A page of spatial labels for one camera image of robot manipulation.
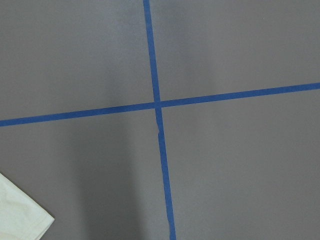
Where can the blue tape grid lines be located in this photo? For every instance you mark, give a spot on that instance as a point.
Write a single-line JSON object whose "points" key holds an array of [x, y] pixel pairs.
{"points": [[157, 105]]}

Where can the cream long-sleeve printed shirt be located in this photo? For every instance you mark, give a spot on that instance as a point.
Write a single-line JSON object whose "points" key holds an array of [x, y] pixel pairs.
{"points": [[21, 218]]}

